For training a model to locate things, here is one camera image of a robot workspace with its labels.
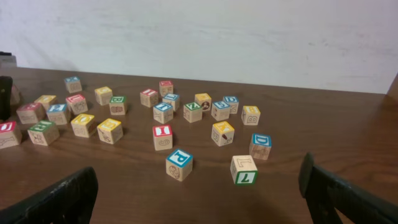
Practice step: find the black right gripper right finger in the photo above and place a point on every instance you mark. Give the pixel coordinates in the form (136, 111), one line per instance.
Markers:
(326, 193)

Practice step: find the red U wooden block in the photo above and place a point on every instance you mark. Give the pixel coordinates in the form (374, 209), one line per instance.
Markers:
(10, 135)

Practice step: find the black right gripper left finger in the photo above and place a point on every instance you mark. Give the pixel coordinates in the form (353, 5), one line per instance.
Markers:
(70, 200)

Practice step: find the blue d block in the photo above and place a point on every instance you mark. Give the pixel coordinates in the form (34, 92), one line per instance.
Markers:
(260, 146)
(233, 102)

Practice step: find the yellow block centre right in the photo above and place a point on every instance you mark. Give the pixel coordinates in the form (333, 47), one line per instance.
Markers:
(110, 131)

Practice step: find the yellow block upper middle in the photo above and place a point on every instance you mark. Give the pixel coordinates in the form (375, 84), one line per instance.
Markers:
(103, 95)

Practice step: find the yellow block upper right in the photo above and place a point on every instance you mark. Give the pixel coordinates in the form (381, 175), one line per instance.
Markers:
(204, 100)

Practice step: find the green R wooden block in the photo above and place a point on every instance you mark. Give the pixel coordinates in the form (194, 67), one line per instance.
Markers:
(43, 133)

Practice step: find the red i block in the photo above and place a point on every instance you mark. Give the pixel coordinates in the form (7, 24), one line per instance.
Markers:
(149, 97)
(163, 137)

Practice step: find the blue P wooden block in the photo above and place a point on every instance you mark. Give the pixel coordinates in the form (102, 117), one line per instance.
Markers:
(179, 164)

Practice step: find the blue D upper block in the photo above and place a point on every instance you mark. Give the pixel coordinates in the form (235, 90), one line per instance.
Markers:
(233, 102)

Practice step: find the red E wooden block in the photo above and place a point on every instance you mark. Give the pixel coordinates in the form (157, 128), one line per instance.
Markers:
(31, 113)

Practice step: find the blue 5 wooden block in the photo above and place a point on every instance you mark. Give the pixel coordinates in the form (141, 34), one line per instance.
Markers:
(220, 110)

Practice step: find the red H wooden block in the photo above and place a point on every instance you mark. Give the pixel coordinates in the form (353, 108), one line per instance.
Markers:
(166, 87)

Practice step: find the yellow block near E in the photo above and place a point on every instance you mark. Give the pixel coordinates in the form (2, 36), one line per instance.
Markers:
(46, 101)

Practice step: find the red U block upper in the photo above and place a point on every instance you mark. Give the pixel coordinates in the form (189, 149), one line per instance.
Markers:
(77, 104)

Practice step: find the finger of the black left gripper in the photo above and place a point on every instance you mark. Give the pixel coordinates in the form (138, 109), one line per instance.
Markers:
(6, 84)

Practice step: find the yellow block centre left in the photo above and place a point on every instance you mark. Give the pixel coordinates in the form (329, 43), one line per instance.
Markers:
(84, 125)

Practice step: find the blue X wooden block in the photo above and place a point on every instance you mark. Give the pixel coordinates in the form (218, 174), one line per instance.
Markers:
(73, 84)

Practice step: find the green B wooden block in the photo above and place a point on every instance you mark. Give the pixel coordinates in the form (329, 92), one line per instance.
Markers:
(118, 105)

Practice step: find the yellow 8 wooden block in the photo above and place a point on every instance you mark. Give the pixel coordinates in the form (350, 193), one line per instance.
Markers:
(250, 115)

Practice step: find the blue 2 wooden block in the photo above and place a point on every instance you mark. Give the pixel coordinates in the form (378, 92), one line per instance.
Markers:
(59, 114)

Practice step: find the green Z wooden block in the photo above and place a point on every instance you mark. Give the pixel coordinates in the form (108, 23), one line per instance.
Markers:
(192, 112)

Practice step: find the blue D lower block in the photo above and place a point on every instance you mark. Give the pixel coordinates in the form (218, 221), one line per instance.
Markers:
(260, 146)

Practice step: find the blue L wooden block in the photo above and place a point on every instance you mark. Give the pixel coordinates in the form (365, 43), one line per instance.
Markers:
(173, 99)

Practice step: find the blue T wooden block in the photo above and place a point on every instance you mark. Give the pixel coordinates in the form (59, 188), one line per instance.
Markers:
(163, 112)

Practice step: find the plain L green 7 block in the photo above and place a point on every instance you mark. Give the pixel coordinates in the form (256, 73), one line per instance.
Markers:
(243, 170)

